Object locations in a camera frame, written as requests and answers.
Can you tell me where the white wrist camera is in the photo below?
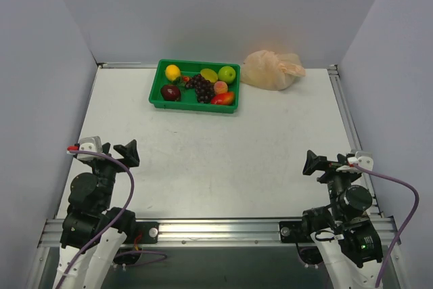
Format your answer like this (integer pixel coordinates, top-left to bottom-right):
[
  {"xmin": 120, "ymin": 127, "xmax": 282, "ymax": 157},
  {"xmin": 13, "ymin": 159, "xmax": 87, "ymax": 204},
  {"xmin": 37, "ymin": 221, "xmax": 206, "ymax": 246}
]
[
  {"xmin": 336, "ymin": 151, "xmax": 373, "ymax": 173},
  {"xmin": 67, "ymin": 136, "xmax": 103, "ymax": 162}
]

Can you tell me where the red yellow mango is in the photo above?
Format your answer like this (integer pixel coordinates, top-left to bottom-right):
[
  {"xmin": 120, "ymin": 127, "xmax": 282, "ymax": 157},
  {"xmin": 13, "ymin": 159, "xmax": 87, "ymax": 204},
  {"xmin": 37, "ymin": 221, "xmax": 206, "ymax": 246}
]
[{"xmin": 210, "ymin": 91, "xmax": 235, "ymax": 106}]

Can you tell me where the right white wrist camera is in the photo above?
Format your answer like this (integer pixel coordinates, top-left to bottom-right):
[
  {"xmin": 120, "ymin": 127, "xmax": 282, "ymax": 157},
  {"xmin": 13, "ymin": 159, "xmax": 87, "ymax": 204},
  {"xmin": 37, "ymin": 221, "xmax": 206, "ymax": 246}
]
[{"xmin": 336, "ymin": 151, "xmax": 373, "ymax": 173}]

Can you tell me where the green plastic tray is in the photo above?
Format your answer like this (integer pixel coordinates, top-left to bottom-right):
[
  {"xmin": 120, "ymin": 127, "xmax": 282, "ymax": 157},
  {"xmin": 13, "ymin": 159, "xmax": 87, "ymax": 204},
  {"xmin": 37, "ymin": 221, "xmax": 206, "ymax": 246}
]
[{"xmin": 149, "ymin": 59, "xmax": 241, "ymax": 114}]

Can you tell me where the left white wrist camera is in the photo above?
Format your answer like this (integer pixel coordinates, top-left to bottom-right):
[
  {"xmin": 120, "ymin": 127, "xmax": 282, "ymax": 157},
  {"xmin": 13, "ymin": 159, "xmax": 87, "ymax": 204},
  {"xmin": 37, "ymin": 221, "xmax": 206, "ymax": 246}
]
[{"xmin": 67, "ymin": 136, "xmax": 103, "ymax": 162}]

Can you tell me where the yellow starfruit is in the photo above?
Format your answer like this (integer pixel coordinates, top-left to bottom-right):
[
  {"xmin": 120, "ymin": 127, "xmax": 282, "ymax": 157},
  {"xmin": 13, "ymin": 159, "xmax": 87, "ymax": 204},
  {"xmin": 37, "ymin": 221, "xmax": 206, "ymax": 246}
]
[{"xmin": 200, "ymin": 68, "xmax": 219, "ymax": 83}]

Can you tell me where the aluminium front rail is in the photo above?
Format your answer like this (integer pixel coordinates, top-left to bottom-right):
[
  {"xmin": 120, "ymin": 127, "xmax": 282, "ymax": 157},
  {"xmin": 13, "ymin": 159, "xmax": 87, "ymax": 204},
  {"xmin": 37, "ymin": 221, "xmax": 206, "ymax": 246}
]
[{"xmin": 39, "ymin": 216, "xmax": 402, "ymax": 248}]

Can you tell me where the dark red apple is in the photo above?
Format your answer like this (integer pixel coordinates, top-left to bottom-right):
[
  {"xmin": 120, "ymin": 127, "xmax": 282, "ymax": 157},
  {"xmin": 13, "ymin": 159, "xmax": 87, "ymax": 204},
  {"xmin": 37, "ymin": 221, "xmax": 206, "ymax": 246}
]
[{"xmin": 160, "ymin": 85, "xmax": 181, "ymax": 102}]

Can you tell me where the orange translucent plastic bag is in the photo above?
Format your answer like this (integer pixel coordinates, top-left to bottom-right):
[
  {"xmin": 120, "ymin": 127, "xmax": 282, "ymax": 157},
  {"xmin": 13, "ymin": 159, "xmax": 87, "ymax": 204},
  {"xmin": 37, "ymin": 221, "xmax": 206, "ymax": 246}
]
[{"xmin": 240, "ymin": 50, "xmax": 306, "ymax": 91}]

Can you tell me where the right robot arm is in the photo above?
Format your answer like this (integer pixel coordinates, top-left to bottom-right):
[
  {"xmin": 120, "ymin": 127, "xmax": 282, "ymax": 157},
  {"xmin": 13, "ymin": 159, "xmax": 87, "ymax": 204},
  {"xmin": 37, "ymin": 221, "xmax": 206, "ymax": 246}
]
[{"xmin": 300, "ymin": 150, "xmax": 384, "ymax": 288}]

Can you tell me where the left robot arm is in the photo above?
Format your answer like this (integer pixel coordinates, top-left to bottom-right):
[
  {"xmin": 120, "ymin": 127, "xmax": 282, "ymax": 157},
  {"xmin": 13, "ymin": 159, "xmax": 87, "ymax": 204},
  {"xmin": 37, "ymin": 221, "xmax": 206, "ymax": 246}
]
[{"xmin": 53, "ymin": 136, "xmax": 140, "ymax": 288}]

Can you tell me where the yellow lemon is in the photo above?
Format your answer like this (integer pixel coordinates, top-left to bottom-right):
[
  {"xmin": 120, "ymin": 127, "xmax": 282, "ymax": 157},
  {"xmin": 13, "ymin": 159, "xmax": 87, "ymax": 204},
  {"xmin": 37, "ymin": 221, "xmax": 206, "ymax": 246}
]
[{"xmin": 165, "ymin": 64, "xmax": 181, "ymax": 82}]

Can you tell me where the green apple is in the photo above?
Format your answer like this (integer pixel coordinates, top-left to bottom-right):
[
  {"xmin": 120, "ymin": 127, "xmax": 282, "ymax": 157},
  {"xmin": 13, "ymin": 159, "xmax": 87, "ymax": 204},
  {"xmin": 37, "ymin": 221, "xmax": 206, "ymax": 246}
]
[{"xmin": 218, "ymin": 66, "xmax": 236, "ymax": 85}]

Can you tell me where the pink peach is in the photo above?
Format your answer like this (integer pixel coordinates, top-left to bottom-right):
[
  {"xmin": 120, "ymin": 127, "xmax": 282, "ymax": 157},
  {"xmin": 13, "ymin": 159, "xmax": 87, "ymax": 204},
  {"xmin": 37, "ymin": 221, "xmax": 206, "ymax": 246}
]
[{"xmin": 213, "ymin": 81, "xmax": 228, "ymax": 95}]

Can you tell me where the purple grape bunch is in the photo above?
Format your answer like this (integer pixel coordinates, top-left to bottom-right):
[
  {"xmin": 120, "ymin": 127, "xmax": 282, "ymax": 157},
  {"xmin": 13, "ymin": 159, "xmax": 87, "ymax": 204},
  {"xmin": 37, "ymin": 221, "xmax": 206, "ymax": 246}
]
[{"xmin": 185, "ymin": 74, "xmax": 215, "ymax": 104}]

